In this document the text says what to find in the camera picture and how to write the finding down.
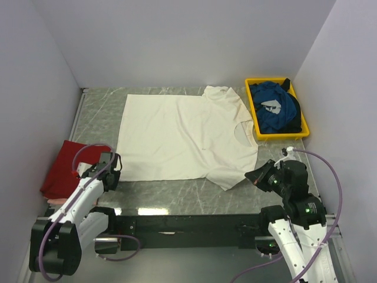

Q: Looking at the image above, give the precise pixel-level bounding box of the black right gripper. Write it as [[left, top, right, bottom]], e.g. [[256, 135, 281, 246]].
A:
[[244, 158, 290, 196]]

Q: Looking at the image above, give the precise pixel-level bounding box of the white t-shirt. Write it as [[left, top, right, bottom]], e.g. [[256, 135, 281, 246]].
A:
[[117, 86, 258, 190]]

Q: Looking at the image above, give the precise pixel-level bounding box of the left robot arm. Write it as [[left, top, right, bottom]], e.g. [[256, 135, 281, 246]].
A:
[[29, 152, 121, 277]]

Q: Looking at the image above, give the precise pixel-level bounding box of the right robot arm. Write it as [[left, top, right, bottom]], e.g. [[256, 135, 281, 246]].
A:
[[245, 160, 338, 282]]

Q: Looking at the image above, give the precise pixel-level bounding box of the yellow plastic bin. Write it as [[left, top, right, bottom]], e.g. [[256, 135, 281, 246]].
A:
[[245, 78, 310, 140]]

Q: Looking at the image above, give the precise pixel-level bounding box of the red folded t-shirt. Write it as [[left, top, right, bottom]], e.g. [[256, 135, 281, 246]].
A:
[[40, 140, 110, 199]]

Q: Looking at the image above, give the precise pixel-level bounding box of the pink folded t-shirt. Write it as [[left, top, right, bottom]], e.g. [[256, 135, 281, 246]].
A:
[[44, 196, 99, 206]]

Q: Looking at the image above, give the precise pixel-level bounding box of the blue t-shirt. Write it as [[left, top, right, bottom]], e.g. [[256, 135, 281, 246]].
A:
[[249, 81, 298, 134]]

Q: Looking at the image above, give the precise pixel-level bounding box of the black base beam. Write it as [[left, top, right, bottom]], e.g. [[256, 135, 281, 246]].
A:
[[117, 214, 270, 249]]

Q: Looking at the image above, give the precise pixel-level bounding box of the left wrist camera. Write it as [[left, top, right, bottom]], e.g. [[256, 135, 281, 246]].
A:
[[72, 162, 92, 179]]

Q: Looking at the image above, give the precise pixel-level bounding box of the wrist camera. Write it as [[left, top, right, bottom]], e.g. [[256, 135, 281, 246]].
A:
[[72, 162, 92, 179], [282, 146, 296, 162]]

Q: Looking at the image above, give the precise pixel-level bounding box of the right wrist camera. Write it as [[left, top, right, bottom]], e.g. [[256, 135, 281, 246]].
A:
[[282, 146, 296, 162]]

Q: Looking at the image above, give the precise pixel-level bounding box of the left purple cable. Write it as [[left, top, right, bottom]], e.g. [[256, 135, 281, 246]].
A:
[[38, 143, 141, 281]]

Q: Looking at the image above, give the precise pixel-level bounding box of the purple cable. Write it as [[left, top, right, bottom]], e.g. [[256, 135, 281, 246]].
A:
[[38, 143, 141, 281], [228, 147, 343, 283]]

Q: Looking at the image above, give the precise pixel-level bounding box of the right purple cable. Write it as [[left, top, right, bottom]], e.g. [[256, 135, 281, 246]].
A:
[[228, 147, 343, 283]]

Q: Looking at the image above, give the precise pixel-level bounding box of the aluminium frame rail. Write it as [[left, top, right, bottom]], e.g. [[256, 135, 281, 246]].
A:
[[18, 214, 342, 282]]

